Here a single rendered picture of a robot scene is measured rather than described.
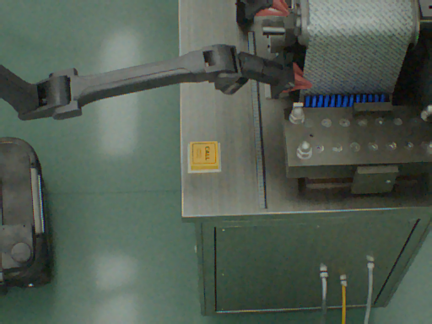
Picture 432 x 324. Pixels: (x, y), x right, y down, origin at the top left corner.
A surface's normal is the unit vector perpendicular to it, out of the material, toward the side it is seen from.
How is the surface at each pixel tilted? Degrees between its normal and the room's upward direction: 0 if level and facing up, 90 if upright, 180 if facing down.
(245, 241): 90
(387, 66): 90
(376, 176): 90
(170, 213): 0
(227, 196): 0
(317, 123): 0
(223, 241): 90
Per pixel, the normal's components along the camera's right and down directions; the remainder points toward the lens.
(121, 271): 0.00, -0.48
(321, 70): 0.04, 0.88
